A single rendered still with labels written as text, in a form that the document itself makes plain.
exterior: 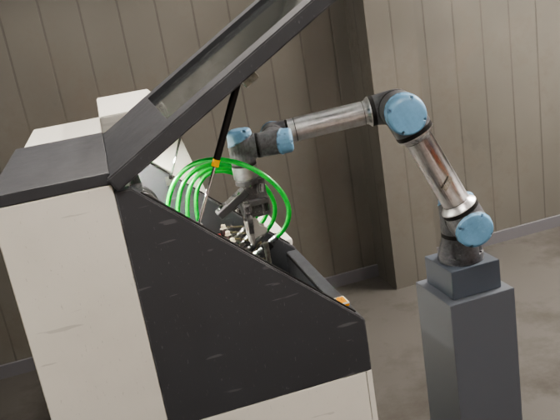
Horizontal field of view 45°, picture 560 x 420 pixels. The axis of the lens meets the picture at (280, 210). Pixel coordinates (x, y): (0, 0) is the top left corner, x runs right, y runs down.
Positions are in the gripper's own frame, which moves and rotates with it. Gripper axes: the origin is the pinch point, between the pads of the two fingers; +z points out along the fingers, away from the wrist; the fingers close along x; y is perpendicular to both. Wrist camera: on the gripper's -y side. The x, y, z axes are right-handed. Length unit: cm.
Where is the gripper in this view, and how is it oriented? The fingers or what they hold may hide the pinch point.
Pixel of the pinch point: (251, 242)
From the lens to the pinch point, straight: 212.7
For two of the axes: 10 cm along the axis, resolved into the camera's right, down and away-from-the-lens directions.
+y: 9.5, -2.2, 2.1
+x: -2.6, -2.4, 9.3
